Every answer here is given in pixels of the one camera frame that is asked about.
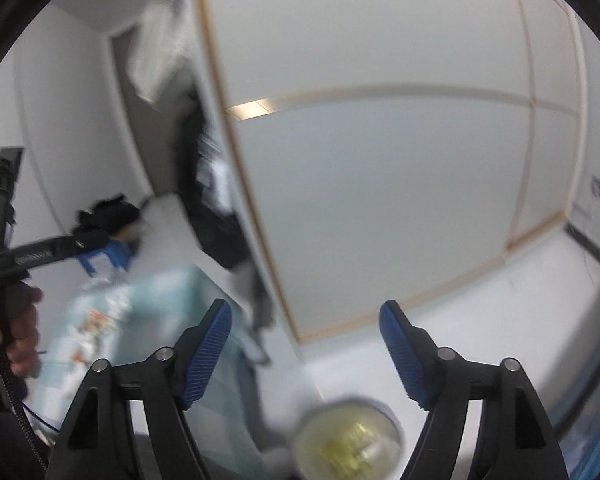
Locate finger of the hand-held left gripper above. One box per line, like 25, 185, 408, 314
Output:
69, 229, 112, 258

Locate black clothing pile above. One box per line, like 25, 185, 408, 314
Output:
75, 195, 143, 241

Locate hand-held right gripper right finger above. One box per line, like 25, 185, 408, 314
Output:
378, 300, 571, 480

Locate white sliding wardrobe door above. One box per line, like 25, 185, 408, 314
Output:
192, 0, 588, 346

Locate person's left hand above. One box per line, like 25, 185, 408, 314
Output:
4, 286, 46, 377

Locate black backpack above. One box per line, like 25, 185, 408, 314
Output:
172, 90, 253, 271

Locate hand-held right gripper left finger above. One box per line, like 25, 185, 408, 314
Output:
45, 299, 232, 480

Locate white trash bin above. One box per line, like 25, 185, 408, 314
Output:
290, 395, 406, 480

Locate black braided cable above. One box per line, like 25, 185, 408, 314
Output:
0, 280, 49, 473

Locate teal checked tablecloth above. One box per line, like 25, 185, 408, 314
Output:
22, 265, 261, 471

